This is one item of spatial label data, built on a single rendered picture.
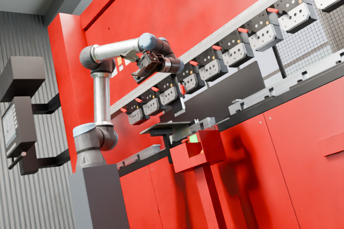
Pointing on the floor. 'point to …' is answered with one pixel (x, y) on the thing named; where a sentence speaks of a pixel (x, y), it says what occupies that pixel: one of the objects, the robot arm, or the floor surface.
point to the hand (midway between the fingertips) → (125, 65)
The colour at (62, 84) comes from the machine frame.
